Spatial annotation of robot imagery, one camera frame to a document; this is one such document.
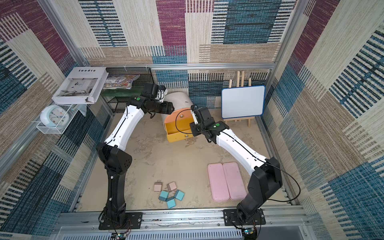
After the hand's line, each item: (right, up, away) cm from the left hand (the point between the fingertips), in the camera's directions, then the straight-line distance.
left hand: (167, 107), depth 88 cm
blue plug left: (-1, -47, -9) cm, 48 cm away
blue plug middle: (+3, -50, -10) cm, 51 cm away
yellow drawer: (+6, -13, +4) cm, 15 cm away
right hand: (+16, -9, -5) cm, 19 cm away
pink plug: (-5, -44, -5) cm, 44 cm away
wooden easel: (+44, +15, +10) cm, 48 cm away
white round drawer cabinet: (+6, +5, +6) cm, 10 cm away
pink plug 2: (+3, -44, -5) cm, 44 cm away
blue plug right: (+7, -47, -9) cm, 48 cm away
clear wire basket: (-44, -3, -13) cm, 46 cm away
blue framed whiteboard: (+48, +5, +14) cm, 51 cm away
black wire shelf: (-42, +5, +27) cm, 51 cm away
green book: (-30, +10, +7) cm, 32 cm away
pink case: (+33, -41, -5) cm, 53 cm away
